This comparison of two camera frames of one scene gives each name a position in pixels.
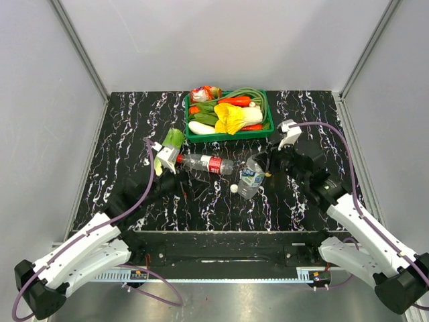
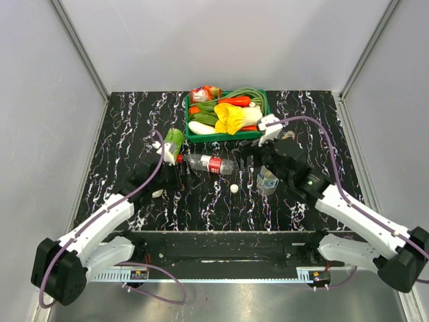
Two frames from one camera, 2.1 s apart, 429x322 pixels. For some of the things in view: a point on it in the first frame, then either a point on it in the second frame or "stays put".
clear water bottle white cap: [252, 178] -> [267, 181]
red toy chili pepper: [240, 101] stays put
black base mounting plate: [225, 249] stays put
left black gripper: [179, 178] -> [177, 184]
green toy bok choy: [206, 115] stays put
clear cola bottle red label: [209, 164] stays put
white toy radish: [201, 128] stays put
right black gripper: [270, 164] -> [244, 151]
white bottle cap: [234, 188] stays put
